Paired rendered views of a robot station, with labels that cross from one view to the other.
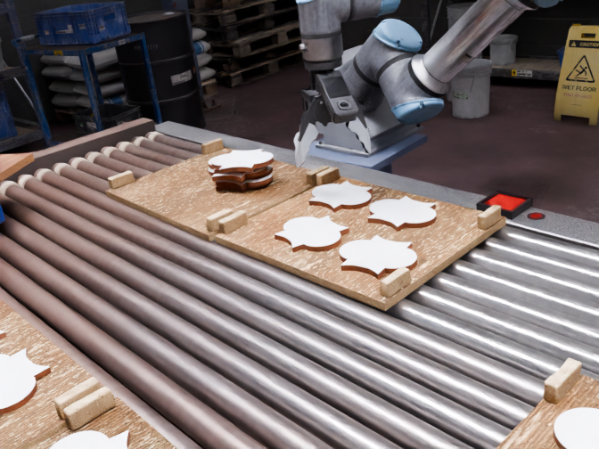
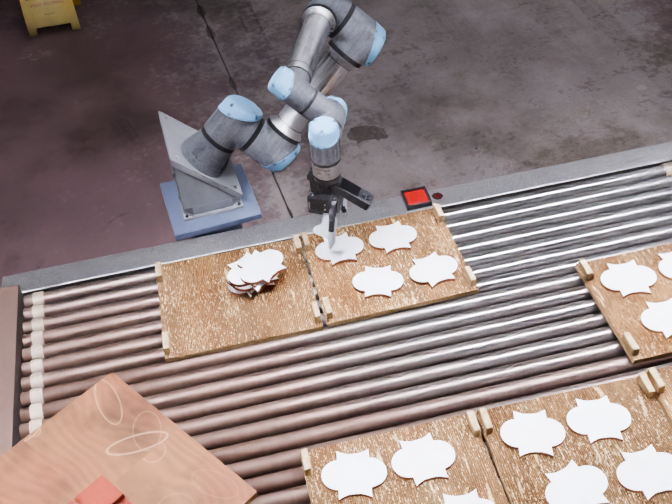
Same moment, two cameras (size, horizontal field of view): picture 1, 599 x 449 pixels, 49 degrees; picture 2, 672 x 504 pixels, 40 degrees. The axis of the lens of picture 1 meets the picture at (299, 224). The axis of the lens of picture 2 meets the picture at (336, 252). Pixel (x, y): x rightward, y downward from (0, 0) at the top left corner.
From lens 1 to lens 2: 1.97 m
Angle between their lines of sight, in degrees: 50
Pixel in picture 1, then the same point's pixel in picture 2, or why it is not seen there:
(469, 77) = not seen: outside the picture
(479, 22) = (329, 87)
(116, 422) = (498, 416)
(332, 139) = (203, 207)
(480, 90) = not seen: outside the picture
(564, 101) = (34, 13)
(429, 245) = (438, 247)
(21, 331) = (369, 442)
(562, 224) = (456, 194)
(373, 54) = (236, 132)
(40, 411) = (464, 444)
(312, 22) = (334, 156)
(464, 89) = not seen: outside the picture
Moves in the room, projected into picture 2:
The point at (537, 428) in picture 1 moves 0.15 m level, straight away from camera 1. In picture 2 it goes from (600, 291) to (555, 261)
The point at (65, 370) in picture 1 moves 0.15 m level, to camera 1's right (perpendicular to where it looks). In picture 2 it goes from (432, 428) to (458, 381)
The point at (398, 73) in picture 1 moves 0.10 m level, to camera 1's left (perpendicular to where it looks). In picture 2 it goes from (267, 139) to (249, 158)
